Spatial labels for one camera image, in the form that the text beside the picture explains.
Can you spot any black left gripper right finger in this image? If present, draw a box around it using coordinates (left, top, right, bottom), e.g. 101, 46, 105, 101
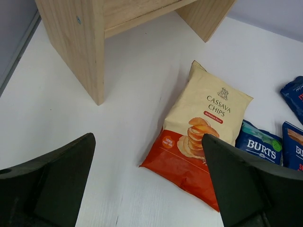
202, 134, 303, 227

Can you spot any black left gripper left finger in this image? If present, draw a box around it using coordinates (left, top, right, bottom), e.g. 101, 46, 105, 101
0, 133, 96, 227

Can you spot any Burts sea salt vinegar bag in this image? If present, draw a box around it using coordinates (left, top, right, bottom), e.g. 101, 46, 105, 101
235, 120, 282, 165

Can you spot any Burts spicy sweet chilli bag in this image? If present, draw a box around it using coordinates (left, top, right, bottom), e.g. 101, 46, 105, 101
282, 121, 303, 171

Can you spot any light wooden two-tier shelf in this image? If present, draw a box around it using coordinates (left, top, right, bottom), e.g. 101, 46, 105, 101
36, 0, 235, 105

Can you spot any grey aluminium frame post left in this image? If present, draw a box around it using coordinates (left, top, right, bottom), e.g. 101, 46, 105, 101
0, 11, 41, 95

